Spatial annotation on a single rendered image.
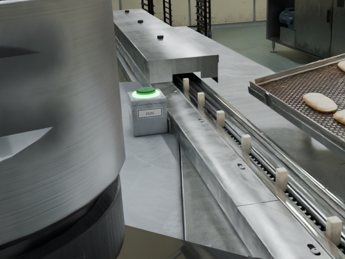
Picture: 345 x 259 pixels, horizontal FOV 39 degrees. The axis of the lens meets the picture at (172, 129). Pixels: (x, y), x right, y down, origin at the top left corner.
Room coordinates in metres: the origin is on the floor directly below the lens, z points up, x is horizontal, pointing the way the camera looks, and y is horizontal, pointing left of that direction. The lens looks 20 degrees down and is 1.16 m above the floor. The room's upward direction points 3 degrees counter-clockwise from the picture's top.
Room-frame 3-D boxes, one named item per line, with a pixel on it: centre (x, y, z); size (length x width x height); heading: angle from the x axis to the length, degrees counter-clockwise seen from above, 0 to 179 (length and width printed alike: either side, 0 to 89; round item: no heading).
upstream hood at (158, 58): (1.78, 0.09, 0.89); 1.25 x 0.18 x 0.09; 11
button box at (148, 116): (0.94, 0.05, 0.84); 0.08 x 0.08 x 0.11; 11
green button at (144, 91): (0.94, 0.05, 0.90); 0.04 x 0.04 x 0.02
